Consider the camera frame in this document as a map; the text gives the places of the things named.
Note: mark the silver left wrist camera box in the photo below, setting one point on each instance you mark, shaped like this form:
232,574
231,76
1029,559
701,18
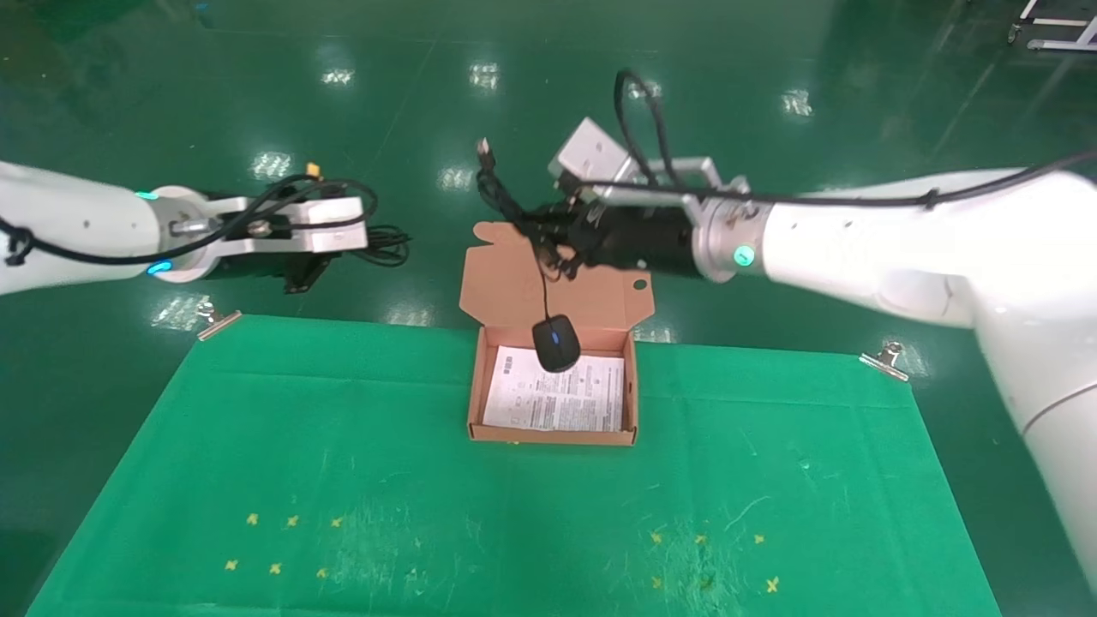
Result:
330,224

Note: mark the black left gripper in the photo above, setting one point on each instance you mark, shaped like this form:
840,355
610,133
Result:
248,264

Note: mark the orange cardboard box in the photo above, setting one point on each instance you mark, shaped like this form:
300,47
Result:
557,291

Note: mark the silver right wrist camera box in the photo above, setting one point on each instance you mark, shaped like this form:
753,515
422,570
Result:
596,158

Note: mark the white printed instruction sheet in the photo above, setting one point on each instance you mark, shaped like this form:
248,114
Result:
557,403

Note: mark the silver binder clip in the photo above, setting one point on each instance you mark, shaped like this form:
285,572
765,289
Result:
887,360
218,321

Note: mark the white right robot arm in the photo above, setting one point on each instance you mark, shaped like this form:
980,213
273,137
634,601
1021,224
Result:
943,248

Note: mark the white metal cart frame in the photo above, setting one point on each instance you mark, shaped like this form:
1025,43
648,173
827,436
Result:
1058,34

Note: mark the green table mat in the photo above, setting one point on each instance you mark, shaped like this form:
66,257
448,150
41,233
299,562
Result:
531,514

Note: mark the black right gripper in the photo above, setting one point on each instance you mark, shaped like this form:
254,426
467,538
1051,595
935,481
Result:
643,240

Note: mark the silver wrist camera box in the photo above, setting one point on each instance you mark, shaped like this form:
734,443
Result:
596,158
330,224

